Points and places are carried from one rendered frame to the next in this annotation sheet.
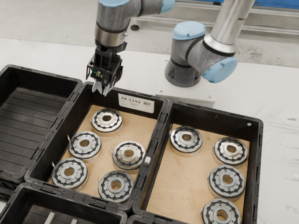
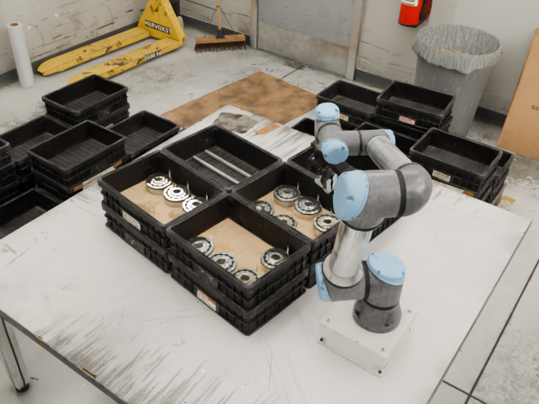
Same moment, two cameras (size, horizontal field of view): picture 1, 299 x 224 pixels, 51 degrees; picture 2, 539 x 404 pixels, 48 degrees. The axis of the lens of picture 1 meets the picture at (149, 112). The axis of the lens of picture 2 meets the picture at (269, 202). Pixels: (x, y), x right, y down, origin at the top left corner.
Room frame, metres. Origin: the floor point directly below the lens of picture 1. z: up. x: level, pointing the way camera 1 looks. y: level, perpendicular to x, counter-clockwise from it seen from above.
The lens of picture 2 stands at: (1.22, -1.45, 2.22)
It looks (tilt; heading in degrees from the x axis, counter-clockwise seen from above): 37 degrees down; 116
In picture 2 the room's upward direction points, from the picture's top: 3 degrees clockwise
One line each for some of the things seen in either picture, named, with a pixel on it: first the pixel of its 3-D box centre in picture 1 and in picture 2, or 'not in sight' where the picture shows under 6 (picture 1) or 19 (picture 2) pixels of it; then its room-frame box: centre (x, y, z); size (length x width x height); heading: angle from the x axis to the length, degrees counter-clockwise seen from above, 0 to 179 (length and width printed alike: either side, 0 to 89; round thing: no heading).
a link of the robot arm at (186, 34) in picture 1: (188, 42); (382, 277); (0.96, -0.14, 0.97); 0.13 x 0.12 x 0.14; 35
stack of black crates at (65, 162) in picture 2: not in sight; (83, 179); (-0.79, 0.40, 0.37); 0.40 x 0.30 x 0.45; 82
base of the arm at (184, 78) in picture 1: (184, 65); (378, 304); (0.96, -0.14, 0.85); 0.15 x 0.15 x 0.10
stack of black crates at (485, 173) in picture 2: not in sight; (447, 185); (0.90, 1.34, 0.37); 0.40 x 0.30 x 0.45; 172
